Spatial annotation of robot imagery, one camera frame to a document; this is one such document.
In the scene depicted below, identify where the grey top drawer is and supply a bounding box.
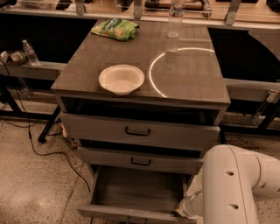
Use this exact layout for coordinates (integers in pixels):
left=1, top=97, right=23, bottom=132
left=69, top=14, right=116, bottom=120
left=60, top=113, right=220, bottom=151

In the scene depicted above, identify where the grey drawer cabinet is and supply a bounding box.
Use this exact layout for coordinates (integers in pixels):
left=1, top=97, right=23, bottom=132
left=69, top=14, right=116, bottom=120
left=50, top=18, right=231, bottom=191

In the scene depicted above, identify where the grey side shelf left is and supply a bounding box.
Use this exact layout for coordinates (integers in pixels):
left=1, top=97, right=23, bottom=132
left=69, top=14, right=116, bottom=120
left=0, top=61, right=66, bottom=81

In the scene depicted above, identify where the black table leg right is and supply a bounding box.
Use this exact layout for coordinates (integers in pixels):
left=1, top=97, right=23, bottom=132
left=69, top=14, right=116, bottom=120
left=219, top=124, right=227, bottom=144

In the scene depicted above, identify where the clear water bottle on cabinet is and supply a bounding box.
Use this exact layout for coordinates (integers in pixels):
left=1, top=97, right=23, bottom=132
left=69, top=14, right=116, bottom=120
left=167, top=0, right=185, bottom=38

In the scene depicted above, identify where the grey side shelf right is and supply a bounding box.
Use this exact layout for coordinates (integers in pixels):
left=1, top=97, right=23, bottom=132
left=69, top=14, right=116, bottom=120
left=224, top=78, right=280, bottom=103

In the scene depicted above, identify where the black table leg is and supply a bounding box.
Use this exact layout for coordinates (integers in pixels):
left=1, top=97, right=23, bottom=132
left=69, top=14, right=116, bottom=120
left=219, top=124, right=227, bottom=144
left=38, top=107, right=60, bottom=144

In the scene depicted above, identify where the grey middle drawer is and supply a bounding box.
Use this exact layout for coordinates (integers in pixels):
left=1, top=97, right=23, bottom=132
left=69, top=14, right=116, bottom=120
left=78, top=146, right=203, bottom=174

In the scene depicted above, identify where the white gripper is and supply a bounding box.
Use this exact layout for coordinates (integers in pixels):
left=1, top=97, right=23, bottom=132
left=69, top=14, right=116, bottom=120
left=174, top=197, right=194, bottom=217

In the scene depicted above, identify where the black table leg left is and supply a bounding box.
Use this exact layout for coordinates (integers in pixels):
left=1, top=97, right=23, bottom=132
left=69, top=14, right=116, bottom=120
left=38, top=107, right=60, bottom=144

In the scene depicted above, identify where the small water bottle on shelf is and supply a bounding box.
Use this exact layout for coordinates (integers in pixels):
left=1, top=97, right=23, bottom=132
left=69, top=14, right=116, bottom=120
left=22, top=39, right=39, bottom=66

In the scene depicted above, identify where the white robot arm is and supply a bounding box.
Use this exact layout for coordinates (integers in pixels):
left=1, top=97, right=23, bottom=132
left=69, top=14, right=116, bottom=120
left=175, top=144, right=280, bottom=224

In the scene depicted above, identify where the grey side shelf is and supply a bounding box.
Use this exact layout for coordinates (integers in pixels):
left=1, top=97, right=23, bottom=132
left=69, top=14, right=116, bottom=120
left=224, top=78, right=280, bottom=103
left=0, top=61, right=66, bottom=81

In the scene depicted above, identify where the green chip bag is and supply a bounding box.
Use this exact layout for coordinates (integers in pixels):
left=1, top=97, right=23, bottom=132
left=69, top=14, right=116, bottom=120
left=91, top=18, right=139, bottom=41

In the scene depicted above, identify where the black floor cable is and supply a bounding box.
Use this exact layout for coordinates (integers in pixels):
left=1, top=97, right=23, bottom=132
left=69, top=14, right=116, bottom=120
left=0, top=55, right=92, bottom=193

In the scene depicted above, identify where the grey bottom drawer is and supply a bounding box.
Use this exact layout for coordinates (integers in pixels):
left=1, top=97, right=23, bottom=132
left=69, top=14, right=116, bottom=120
left=78, top=165, right=197, bottom=224

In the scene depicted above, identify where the grey drawer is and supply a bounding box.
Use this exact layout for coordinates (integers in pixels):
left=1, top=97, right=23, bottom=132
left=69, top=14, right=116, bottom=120
left=78, top=146, right=203, bottom=174
left=78, top=165, right=197, bottom=224
left=60, top=113, right=220, bottom=151

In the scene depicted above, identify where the white paper bowl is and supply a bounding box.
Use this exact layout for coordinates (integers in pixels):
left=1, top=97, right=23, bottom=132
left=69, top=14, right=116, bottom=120
left=99, top=65, right=144, bottom=95

